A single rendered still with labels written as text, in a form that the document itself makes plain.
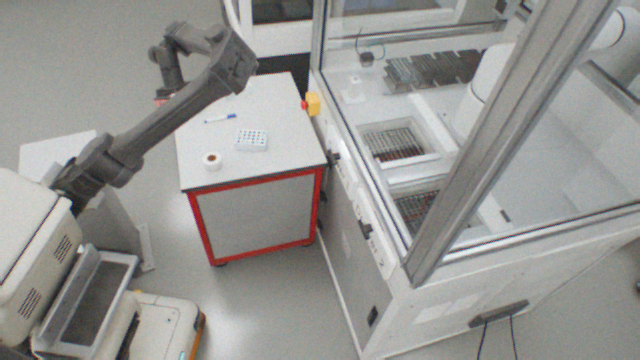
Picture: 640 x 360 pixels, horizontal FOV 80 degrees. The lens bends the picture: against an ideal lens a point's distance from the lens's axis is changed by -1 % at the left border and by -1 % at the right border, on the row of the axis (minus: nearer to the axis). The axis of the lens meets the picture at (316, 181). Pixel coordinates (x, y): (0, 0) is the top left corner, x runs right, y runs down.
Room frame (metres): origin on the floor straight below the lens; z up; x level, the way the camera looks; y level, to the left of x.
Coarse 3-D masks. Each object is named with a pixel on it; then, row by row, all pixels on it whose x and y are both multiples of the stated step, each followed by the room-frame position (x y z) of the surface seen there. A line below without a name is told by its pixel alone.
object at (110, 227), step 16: (32, 144) 0.98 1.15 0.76; (48, 144) 0.98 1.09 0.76; (64, 144) 0.99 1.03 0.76; (80, 144) 1.00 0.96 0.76; (32, 160) 0.89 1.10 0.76; (48, 160) 0.90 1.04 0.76; (64, 160) 0.91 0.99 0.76; (32, 176) 0.82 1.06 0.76; (112, 192) 0.99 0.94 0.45; (112, 208) 0.89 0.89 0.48; (80, 224) 0.80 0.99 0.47; (96, 224) 0.82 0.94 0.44; (112, 224) 0.85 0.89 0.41; (128, 224) 0.96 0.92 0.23; (144, 224) 1.09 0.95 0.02; (96, 240) 0.80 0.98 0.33; (112, 240) 0.83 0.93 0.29; (128, 240) 0.86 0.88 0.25; (144, 240) 0.99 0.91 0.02; (144, 256) 0.90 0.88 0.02; (144, 272) 0.81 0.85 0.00
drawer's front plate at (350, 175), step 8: (328, 128) 1.08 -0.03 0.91; (328, 136) 1.07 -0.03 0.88; (336, 136) 1.03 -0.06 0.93; (328, 144) 1.06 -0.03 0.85; (336, 144) 0.99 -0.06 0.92; (344, 152) 0.95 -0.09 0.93; (336, 160) 0.97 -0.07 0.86; (344, 160) 0.91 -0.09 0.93; (336, 168) 0.96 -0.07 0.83; (344, 168) 0.90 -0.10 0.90; (352, 168) 0.88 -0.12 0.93; (352, 176) 0.84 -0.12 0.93; (344, 184) 0.88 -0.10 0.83; (352, 184) 0.83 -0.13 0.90; (352, 192) 0.82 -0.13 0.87
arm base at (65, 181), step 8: (72, 160) 0.56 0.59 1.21; (64, 168) 0.53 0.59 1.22; (72, 168) 0.52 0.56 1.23; (64, 176) 0.50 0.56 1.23; (72, 176) 0.50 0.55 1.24; (56, 184) 0.49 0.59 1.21; (64, 184) 0.49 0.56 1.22; (72, 184) 0.49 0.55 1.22; (80, 184) 0.48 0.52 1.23; (104, 184) 0.51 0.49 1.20; (72, 192) 0.47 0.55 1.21; (80, 192) 0.48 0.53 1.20; (88, 192) 0.48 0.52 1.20; (96, 192) 0.50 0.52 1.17; (80, 200) 0.48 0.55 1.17; (88, 200) 0.49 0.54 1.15
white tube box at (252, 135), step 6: (246, 132) 1.13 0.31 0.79; (252, 132) 1.13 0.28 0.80; (258, 132) 1.14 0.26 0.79; (264, 132) 1.14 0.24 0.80; (240, 138) 1.10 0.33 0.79; (246, 138) 1.09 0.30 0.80; (252, 138) 1.10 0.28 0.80; (258, 138) 1.10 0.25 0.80; (264, 138) 1.11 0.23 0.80; (234, 144) 1.06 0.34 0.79; (240, 144) 1.06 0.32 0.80; (246, 144) 1.06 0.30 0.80; (252, 144) 1.07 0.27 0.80; (258, 144) 1.07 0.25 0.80; (264, 144) 1.07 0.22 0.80; (246, 150) 1.06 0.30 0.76; (252, 150) 1.06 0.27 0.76; (258, 150) 1.07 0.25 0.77; (264, 150) 1.07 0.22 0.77
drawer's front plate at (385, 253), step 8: (360, 192) 0.78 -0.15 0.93; (360, 200) 0.76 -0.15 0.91; (360, 208) 0.75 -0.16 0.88; (368, 208) 0.72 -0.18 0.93; (360, 216) 0.73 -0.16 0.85; (368, 216) 0.69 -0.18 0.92; (376, 224) 0.66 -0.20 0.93; (376, 232) 0.63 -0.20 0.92; (368, 240) 0.66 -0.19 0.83; (376, 240) 0.62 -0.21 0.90; (384, 240) 0.60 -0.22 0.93; (376, 248) 0.61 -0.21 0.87; (384, 248) 0.58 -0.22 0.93; (376, 256) 0.60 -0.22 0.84; (384, 256) 0.56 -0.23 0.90; (392, 256) 0.55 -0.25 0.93; (384, 264) 0.55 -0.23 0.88; (392, 264) 0.53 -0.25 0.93; (384, 272) 0.54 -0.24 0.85
